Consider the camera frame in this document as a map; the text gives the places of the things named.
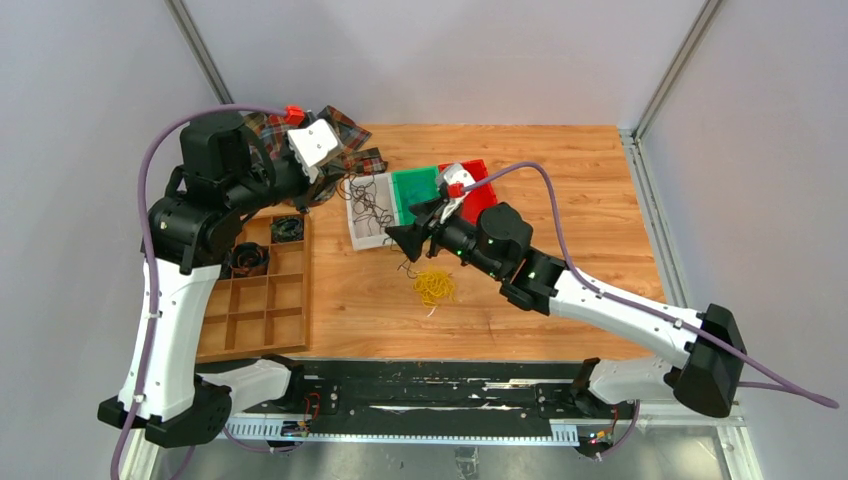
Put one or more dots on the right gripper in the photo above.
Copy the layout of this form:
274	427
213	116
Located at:
411	237

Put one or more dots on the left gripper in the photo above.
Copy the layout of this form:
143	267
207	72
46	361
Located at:
309	187

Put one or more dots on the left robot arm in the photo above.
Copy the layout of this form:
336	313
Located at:
226	175

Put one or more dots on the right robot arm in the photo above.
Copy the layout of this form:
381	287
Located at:
695	354

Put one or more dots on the green plastic bin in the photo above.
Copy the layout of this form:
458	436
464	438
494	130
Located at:
411	187

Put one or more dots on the white plastic bin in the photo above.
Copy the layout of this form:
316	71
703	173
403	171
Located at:
371	208

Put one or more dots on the red plastic bin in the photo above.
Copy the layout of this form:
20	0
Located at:
481	197

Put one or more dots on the wooden divided tray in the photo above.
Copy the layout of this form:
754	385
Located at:
262	302

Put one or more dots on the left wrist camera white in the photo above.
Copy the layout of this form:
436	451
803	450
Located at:
313	146

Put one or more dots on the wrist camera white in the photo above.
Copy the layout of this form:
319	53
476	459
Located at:
313	146
452	184

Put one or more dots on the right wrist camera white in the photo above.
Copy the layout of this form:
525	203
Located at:
452	184

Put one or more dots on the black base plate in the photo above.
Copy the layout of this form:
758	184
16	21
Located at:
444	399

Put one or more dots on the aluminium front rail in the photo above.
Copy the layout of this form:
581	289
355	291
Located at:
661	441

